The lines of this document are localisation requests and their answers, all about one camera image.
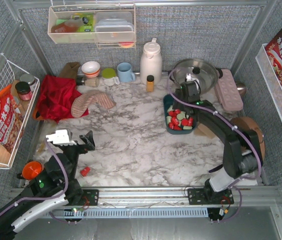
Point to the white striped bowl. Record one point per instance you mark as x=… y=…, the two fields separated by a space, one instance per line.
x=91 y=69

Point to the red coffee capsule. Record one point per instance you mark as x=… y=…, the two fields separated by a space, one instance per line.
x=84 y=172

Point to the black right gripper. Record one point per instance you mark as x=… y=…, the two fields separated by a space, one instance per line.
x=189 y=88

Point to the green lidded cup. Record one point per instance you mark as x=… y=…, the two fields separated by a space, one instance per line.
x=109 y=77

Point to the orange cup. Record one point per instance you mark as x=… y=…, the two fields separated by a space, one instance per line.
x=30 y=171

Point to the stainless steel pot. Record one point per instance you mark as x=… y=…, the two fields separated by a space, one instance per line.
x=194 y=69

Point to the teal plastic storage basket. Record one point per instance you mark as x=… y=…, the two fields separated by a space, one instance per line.
x=177 y=121

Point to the white thermos jug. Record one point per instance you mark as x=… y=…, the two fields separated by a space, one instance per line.
x=151 y=61

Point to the clear plastic food container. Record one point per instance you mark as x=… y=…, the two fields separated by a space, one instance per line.
x=114 y=26

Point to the beige wall rack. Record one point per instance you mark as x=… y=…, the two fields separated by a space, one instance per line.
x=62 y=29

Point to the white right wall basket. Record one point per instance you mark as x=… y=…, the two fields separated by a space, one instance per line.
x=270 y=78

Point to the metal bowl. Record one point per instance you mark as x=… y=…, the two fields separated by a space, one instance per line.
x=242 y=89

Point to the pink egg tray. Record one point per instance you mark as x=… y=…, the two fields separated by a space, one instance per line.
x=227 y=93

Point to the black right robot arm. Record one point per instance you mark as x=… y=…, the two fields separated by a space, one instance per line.
x=242 y=152

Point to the dark lidded jar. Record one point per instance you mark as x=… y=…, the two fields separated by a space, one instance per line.
x=23 y=90

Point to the orange spice bottle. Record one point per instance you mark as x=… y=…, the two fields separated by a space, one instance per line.
x=150 y=83

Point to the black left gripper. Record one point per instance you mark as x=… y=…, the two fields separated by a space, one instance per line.
x=78 y=146

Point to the red cloth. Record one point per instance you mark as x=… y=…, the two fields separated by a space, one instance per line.
x=56 y=97

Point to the orange snack bag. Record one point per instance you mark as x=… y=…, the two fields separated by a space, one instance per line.
x=10 y=120

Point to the silver lidded jar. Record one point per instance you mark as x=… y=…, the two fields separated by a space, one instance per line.
x=30 y=79

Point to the green packaged box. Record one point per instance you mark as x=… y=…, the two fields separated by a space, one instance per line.
x=88 y=22

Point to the striped pink oven mitt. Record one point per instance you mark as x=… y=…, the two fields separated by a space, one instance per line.
x=81 y=104

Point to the white wire basket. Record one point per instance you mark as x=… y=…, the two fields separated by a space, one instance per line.
x=7 y=76

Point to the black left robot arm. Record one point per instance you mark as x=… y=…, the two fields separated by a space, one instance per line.
x=54 y=187

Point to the blue mug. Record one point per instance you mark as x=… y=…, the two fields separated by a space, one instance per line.
x=125 y=73

